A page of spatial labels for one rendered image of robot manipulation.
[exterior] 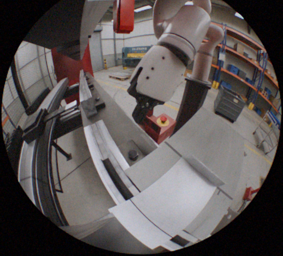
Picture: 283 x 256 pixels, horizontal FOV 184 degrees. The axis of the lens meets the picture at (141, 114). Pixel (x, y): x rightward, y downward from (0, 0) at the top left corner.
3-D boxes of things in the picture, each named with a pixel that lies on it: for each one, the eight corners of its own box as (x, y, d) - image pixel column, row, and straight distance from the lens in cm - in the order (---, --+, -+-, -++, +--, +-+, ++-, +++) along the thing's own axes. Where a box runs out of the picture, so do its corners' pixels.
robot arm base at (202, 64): (189, 74, 77) (192, 52, 76) (210, 82, 77) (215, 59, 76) (183, 77, 58) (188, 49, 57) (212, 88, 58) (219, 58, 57)
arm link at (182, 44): (176, 54, 27) (171, 63, 26) (154, 35, 23) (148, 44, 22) (201, 61, 22) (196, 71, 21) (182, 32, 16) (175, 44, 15)
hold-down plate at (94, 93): (105, 106, 48) (104, 102, 46) (96, 110, 47) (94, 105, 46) (95, 90, 75) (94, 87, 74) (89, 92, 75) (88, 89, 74)
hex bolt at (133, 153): (140, 156, 24) (140, 154, 22) (132, 162, 23) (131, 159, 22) (134, 149, 25) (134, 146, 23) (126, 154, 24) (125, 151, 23)
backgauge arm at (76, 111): (87, 123, 64) (80, 107, 57) (31, 153, 96) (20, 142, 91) (86, 117, 71) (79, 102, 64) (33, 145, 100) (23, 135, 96)
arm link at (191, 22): (152, 36, 24) (180, 31, 16) (172, 7, 31) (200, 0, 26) (174, 54, 28) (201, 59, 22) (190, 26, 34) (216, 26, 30)
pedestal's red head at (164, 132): (172, 133, 62) (179, 113, 50) (155, 147, 53) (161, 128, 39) (152, 118, 69) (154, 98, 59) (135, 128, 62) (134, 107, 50)
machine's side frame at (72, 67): (100, 102, 239) (88, 13, 242) (72, 115, 246) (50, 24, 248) (98, 99, 261) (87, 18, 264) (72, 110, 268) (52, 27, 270)
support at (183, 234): (189, 233, 20) (198, 239, 18) (185, 236, 20) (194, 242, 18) (135, 186, 15) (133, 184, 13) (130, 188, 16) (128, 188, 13)
